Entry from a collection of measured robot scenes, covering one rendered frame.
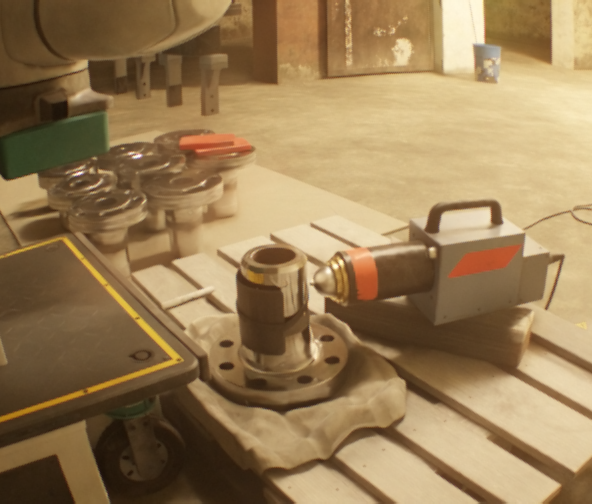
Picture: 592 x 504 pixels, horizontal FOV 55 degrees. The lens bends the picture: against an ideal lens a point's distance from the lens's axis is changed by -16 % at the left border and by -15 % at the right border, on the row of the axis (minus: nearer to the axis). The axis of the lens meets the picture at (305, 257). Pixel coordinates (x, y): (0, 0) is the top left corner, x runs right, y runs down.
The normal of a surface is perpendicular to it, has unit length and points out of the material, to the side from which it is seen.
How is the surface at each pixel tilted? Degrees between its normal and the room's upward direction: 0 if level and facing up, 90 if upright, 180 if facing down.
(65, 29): 113
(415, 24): 90
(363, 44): 90
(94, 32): 121
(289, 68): 90
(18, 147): 90
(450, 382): 0
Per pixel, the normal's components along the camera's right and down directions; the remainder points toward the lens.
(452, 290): 0.30, 0.39
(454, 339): -0.49, 0.37
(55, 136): 0.60, 0.32
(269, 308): -0.07, 0.41
